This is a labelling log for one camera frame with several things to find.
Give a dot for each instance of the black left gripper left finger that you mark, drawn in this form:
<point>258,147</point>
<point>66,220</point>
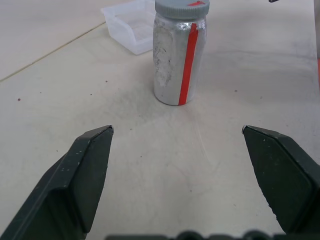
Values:
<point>67,180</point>

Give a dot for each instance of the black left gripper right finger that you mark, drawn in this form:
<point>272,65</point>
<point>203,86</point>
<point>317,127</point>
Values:
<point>287,180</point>

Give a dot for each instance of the silver jar with red tape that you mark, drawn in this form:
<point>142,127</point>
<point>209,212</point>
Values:
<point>172,62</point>

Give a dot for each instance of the clear plastic container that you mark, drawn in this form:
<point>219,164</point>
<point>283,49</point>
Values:
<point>130,27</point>

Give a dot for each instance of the grey jar lid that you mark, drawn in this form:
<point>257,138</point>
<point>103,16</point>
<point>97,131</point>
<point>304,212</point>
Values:
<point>178,8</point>

